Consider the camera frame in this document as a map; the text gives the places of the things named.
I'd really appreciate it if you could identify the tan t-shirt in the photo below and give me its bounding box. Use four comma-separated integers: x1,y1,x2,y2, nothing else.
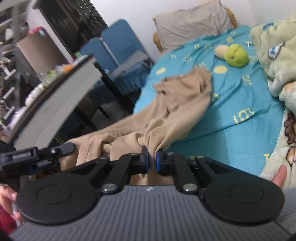
60,66,212,185

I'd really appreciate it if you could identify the person's left hand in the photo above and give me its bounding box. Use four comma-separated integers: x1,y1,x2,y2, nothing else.
0,185,22,222

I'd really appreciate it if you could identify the person's right hand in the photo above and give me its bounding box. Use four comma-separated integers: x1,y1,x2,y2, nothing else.
272,165,287,188

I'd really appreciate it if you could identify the white table with black legs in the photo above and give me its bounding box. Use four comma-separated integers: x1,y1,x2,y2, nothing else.
6,55,133,150

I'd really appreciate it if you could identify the teal patterned bed sheet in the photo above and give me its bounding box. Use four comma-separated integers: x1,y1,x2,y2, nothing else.
134,25,284,175

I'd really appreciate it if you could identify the brown refrigerator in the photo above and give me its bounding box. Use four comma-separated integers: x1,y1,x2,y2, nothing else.
17,29,69,73

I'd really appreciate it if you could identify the grey cloth on chair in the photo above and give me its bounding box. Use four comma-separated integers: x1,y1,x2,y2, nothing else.
111,50,150,78

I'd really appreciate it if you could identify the blue chair behind table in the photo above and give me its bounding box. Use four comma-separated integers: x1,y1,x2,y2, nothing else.
80,38,117,73

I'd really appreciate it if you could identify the pink lidded container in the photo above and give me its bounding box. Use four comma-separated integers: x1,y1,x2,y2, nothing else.
28,26,46,36

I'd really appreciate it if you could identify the green and beige plush toy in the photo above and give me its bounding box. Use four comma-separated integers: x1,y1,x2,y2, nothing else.
214,44,249,68

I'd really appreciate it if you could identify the dark window with grille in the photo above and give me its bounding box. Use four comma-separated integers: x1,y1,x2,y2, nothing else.
38,0,108,55

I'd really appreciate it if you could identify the grey pillow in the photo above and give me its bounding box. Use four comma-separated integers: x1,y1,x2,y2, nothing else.
153,1,237,52

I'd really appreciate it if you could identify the green fleece blanket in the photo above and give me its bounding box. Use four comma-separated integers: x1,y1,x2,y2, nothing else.
250,20,295,189

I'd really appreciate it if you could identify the blue chair near wall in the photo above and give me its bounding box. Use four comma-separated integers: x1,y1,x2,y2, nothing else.
101,19,154,95

